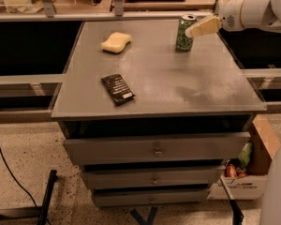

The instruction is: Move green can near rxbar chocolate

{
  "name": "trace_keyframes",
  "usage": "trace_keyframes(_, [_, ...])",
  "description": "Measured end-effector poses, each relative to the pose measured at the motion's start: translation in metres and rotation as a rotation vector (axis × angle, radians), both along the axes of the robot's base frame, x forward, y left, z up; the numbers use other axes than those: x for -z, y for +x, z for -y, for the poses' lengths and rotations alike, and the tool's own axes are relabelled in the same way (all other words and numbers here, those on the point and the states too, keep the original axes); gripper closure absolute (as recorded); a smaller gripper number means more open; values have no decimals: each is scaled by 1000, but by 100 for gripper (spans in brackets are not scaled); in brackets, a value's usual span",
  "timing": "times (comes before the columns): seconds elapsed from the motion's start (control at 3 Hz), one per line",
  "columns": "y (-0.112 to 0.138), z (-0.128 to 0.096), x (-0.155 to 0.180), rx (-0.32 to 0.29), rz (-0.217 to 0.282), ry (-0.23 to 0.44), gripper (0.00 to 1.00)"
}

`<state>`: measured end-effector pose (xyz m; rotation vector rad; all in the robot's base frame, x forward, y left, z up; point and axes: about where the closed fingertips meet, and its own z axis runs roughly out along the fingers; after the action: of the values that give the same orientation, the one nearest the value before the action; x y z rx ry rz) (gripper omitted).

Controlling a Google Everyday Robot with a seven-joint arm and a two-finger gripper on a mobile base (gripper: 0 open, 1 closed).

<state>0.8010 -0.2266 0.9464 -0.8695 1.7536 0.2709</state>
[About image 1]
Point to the black metal stand leg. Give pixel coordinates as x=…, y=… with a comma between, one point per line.
x=39, y=212

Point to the cardboard box with snacks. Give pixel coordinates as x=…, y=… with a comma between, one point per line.
x=265, y=146

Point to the black stick near box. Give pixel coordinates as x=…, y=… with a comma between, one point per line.
x=237, y=214

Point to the bottom grey drawer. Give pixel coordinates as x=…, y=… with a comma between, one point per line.
x=187, y=195

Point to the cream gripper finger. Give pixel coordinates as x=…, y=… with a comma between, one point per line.
x=206, y=26

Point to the grey drawer cabinet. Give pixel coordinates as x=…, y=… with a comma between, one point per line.
x=176, y=93

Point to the middle grey drawer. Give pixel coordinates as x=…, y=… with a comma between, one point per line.
x=152, y=178

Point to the green snack bag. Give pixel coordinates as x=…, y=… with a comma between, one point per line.
x=244, y=155

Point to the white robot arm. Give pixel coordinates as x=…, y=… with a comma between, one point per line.
x=265, y=15

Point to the yellow sponge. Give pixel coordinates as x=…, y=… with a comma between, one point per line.
x=116, y=42

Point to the orange snack packets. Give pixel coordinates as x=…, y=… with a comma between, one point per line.
x=235, y=171

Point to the grey drawer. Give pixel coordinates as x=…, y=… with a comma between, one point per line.
x=187, y=195
x=119, y=150
x=152, y=178

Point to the green soda can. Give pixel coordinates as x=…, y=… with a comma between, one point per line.
x=183, y=42

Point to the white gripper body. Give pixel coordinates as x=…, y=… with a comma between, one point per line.
x=229, y=17

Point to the top grey drawer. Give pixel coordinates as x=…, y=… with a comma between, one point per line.
x=119, y=150

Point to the black rxbar chocolate wrapper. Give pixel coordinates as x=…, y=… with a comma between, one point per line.
x=118, y=89

